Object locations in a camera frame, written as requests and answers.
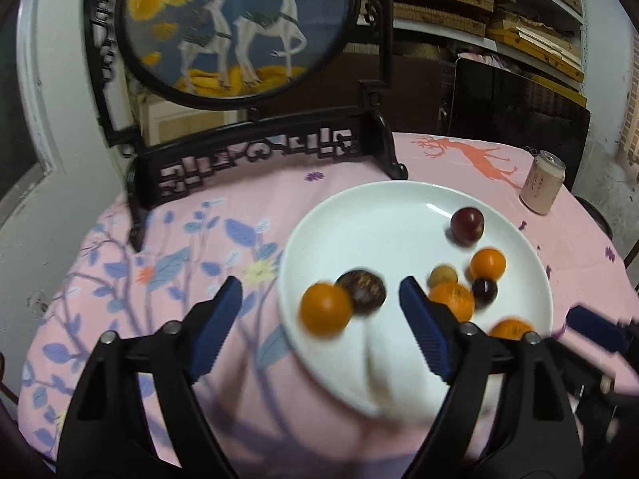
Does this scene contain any white shelf with boards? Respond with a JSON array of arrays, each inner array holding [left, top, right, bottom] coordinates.
[[389, 0, 588, 97]]

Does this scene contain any black flat panel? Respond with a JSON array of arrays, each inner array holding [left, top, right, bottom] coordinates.
[[446, 56, 592, 183]]

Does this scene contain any large orange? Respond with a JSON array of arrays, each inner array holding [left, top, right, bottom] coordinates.
[[300, 283, 354, 336]]

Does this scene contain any tan longan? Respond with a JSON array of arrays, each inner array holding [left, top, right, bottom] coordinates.
[[429, 265, 459, 288]]

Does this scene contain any pink floral tablecloth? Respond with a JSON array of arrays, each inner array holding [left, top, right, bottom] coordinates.
[[17, 132, 639, 466]]

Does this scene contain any dark red plum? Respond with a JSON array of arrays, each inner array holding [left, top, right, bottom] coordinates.
[[450, 207, 485, 247]]

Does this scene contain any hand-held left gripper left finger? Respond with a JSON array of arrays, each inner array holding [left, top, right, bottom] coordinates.
[[55, 275, 244, 479]]

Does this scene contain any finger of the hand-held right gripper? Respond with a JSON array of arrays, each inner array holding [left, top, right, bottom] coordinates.
[[567, 306, 629, 356]]

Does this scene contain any deer embroidery screen black frame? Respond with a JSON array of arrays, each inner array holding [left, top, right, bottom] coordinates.
[[82, 0, 410, 253]]

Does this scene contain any orange tangerine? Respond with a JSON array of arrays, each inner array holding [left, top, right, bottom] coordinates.
[[428, 282, 475, 323], [488, 317, 535, 340]]

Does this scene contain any dark brown passion fruit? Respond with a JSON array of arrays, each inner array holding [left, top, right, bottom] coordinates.
[[335, 269, 387, 315]]

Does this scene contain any white round plate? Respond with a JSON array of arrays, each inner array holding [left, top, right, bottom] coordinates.
[[277, 180, 555, 420]]

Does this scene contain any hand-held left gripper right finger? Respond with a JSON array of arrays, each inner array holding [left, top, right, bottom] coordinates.
[[398, 275, 585, 479]]

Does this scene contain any small orange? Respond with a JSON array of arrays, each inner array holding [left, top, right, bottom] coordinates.
[[468, 248, 507, 281]]

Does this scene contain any small dark plum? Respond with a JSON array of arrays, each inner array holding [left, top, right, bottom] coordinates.
[[472, 277, 499, 309]]

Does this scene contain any pink drink can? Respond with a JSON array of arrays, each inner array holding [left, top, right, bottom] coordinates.
[[519, 150, 567, 216]]

